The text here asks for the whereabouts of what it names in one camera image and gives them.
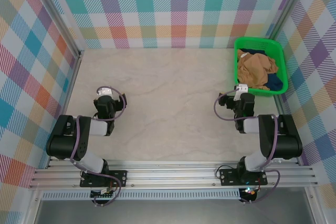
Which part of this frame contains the orange printed t-shirt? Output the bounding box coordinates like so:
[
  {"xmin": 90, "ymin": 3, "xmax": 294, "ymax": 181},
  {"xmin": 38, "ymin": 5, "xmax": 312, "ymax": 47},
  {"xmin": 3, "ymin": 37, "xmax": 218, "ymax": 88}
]
[{"xmin": 237, "ymin": 49, "xmax": 279, "ymax": 91}]

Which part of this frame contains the navy blue t-shirt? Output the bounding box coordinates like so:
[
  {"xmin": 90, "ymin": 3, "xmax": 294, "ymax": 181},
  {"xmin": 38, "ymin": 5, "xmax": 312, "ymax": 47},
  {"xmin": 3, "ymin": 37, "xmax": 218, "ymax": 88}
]
[{"xmin": 238, "ymin": 48, "xmax": 284, "ymax": 91}]

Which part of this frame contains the green plastic basket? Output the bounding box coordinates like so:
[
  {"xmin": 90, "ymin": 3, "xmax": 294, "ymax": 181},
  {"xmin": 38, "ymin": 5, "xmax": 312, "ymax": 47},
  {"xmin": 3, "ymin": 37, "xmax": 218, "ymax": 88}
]
[{"xmin": 233, "ymin": 37, "xmax": 289, "ymax": 97}]

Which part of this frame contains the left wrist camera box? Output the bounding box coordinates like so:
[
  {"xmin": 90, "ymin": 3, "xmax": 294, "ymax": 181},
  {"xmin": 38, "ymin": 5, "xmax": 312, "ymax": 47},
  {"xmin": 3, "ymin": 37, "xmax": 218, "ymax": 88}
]
[{"xmin": 96, "ymin": 87, "xmax": 113, "ymax": 97}]

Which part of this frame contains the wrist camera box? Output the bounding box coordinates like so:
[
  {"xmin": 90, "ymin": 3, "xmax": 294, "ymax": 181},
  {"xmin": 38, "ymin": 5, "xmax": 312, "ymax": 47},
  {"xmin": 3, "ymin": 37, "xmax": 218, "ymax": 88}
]
[
  {"xmin": 234, "ymin": 83, "xmax": 249, "ymax": 101},
  {"xmin": 96, "ymin": 87, "xmax": 113, "ymax": 97}
]

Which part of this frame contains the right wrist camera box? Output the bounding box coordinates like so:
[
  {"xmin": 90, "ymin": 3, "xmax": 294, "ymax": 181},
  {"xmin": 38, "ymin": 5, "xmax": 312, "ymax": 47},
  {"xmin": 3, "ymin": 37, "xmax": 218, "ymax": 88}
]
[{"xmin": 234, "ymin": 83, "xmax": 249, "ymax": 101}]

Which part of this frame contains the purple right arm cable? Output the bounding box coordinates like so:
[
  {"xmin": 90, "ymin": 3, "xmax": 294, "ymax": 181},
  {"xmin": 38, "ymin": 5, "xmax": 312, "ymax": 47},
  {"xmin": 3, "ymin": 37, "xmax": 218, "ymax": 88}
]
[{"xmin": 214, "ymin": 89, "xmax": 281, "ymax": 205}]

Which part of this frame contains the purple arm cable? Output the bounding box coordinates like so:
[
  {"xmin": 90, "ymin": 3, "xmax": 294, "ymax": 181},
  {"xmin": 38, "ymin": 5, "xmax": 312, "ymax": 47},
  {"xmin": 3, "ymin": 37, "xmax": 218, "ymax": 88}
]
[
  {"xmin": 69, "ymin": 86, "xmax": 127, "ymax": 207},
  {"xmin": 214, "ymin": 89, "xmax": 281, "ymax": 205}
]

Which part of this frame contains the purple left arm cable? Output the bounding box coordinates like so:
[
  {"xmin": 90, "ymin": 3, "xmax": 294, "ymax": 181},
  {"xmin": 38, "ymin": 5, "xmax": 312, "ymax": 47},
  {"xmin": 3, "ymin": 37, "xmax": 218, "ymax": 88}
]
[{"xmin": 69, "ymin": 86, "xmax": 127, "ymax": 207}]

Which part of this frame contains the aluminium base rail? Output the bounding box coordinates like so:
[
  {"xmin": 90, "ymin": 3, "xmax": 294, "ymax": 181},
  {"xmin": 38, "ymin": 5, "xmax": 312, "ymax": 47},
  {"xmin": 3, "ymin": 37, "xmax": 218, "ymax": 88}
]
[{"xmin": 28, "ymin": 159, "xmax": 318, "ymax": 189}]

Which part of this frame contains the aluminium frame post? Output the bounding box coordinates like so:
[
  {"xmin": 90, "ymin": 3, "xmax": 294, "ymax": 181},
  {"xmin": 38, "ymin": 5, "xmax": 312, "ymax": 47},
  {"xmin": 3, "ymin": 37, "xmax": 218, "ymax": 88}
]
[
  {"xmin": 26, "ymin": 0, "xmax": 83, "ymax": 59},
  {"xmin": 265, "ymin": 0, "xmax": 312, "ymax": 40}
]

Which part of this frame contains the white slotted cable duct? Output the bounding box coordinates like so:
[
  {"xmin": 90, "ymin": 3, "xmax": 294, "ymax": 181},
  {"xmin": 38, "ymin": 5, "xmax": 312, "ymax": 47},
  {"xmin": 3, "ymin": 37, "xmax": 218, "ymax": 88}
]
[{"xmin": 41, "ymin": 188, "xmax": 241, "ymax": 200}]

